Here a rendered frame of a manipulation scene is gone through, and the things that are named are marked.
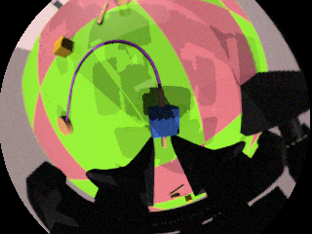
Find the tan wooden cylinder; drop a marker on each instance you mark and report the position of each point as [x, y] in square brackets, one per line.
[122, 2]

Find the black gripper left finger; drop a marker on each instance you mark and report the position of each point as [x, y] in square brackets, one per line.
[137, 176]

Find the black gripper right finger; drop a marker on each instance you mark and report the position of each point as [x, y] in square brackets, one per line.
[201, 164]

